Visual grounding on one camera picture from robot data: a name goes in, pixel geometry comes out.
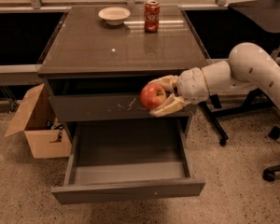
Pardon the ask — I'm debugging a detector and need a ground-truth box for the black side table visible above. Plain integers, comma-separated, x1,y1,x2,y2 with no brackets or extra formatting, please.
200,0,280,145

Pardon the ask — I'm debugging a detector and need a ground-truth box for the red soda can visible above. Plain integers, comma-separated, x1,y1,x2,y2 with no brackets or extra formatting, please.
144,0,161,33

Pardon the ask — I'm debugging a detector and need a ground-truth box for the red apple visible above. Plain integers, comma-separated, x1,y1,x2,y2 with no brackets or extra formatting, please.
140,84,167,110

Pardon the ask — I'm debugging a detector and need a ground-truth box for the grey drawer cabinet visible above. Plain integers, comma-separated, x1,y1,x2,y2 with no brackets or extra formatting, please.
38,6,206,137

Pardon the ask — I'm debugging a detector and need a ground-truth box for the open grey middle drawer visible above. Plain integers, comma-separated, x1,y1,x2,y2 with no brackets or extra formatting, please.
52,118,205,204

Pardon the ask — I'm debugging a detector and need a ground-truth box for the black office chair base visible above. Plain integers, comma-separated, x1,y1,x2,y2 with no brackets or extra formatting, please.
262,124,280,182

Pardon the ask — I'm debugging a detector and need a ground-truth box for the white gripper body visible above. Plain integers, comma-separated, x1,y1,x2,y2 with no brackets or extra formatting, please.
176,67,209,105

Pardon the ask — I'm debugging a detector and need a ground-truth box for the open cardboard box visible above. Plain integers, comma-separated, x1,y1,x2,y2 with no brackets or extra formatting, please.
5,84,72,159

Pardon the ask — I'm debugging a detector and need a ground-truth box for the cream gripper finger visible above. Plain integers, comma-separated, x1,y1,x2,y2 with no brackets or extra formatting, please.
150,93,189,117
149,75,178,91

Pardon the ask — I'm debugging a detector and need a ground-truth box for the white bowl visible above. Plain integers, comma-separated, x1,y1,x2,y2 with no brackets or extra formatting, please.
98,7,131,26

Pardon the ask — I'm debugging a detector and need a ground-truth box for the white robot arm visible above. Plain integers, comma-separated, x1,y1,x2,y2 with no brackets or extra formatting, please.
150,43,280,117

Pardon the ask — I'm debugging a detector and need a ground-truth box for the grey top drawer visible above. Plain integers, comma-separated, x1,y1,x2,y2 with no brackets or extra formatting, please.
48,76,200,123

